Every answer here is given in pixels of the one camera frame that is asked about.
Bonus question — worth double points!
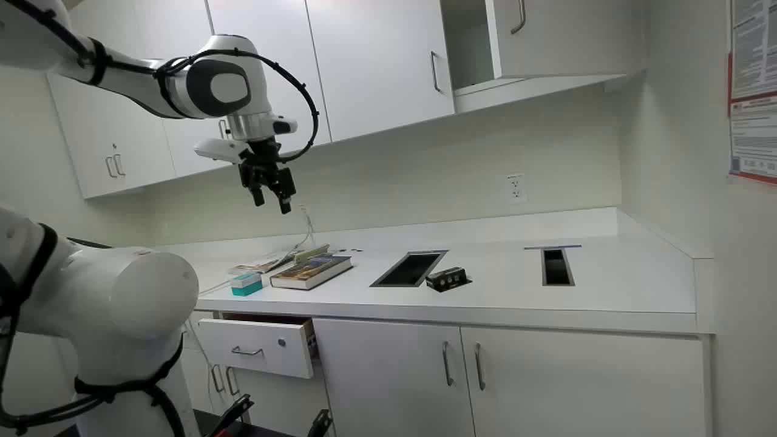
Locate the white wall outlet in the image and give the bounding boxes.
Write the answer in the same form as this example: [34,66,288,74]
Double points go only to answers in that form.
[504,171,528,205]

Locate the white text wall poster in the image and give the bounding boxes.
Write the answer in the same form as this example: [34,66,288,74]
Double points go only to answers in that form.
[729,0,777,104]

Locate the black red clamp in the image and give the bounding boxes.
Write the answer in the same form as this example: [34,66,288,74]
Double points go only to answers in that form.
[306,408,335,437]
[211,393,255,437]

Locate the white power cable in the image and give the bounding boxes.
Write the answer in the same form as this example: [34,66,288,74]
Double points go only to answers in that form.
[275,200,321,265]

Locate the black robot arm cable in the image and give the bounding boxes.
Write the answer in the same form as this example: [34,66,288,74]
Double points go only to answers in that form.
[152,45,322,164]

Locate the white cabinet drawer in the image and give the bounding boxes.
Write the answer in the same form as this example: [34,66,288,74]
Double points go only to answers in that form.
[193,313,321,380]

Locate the red bordered text poster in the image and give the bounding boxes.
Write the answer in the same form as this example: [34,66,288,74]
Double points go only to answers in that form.
[726,89,777,183]

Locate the open white upper cabinet door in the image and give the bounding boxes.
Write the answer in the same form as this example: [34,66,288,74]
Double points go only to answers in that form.
[482,0,640,83]

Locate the teal small box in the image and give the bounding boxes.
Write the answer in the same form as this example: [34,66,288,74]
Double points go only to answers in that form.
[227,270,267,297]

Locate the open white upper cabinet shelf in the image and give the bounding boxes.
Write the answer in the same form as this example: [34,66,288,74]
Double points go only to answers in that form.
[438,0,650,117]

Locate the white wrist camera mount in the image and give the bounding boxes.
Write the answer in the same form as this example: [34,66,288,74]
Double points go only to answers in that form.
[191,135,244,166]

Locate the white lower cabinet door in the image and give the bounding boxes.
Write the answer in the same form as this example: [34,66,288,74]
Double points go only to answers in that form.
[222,368,335,437]
[313,314,475,437]
[459,325,714,437]
[187,359,227,414]

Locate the narrow rectangular countertop opening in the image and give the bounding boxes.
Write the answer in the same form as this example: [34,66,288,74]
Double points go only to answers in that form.
[522,242,582,288]

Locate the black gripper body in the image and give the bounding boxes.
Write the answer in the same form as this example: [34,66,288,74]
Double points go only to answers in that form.
[238,138,298,199]

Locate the small black device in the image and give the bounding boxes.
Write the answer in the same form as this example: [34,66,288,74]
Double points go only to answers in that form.
[424,265,472,293]

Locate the dark hardcover book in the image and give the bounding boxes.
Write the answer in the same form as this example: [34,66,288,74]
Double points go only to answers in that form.
[267,249,355,293]

